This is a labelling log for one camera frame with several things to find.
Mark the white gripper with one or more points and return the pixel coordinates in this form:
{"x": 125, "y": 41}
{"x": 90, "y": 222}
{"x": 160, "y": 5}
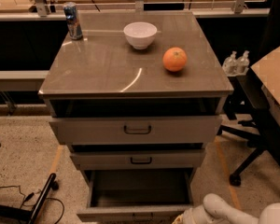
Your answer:
{"x": 192, "y": 217}

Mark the grey drawer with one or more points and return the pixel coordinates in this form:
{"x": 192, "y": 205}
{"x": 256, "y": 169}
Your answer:
{"x": 137, "y": 195}
{"x": 123, "y": 160}
{"x": 125, "y": 131}

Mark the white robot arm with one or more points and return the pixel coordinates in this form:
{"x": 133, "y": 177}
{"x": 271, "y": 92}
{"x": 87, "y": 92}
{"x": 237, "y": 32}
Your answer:
{"x": 214, "y": 210}

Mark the grey drawer cabinet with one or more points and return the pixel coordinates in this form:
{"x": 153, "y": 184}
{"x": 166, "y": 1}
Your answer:
{"x": 103, "y": 76}

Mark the black office chair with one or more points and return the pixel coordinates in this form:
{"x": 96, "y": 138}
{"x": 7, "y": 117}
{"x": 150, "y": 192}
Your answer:
{"x": 248, "y": 89}

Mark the orange fruit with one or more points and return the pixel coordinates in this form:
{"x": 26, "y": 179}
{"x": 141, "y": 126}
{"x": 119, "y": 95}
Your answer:
{"x": 174, "y": 59}

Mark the left clear sanitizer bottle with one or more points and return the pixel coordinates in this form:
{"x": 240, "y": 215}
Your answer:
{"x": 230, "y": 63}

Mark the clear sanitizer bottle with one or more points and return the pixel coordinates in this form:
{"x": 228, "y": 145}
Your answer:
{"x": 243, "y": 62}
{"x": 230, "y": 63}

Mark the right clear sanitizer bottle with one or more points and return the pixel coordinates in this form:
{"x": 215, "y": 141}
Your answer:
{"x": 243, "y": 62}

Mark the wooden side table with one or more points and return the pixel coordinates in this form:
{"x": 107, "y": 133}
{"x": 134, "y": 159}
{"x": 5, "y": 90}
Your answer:
{"x": 267, "y": 70}

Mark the black stand leg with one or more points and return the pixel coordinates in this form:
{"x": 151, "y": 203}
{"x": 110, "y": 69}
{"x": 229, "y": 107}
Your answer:
{"x": 29, "y": 216}

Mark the white ceramic bowl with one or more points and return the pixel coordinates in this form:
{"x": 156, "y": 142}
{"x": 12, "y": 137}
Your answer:
{"x": 140, "y": 34}

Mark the blue silver drink can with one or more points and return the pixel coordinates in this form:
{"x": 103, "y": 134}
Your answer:
{"x": 74, "y": 28}

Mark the metal bench rail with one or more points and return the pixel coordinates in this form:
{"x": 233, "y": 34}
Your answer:
{"x": 21, "y": 80}

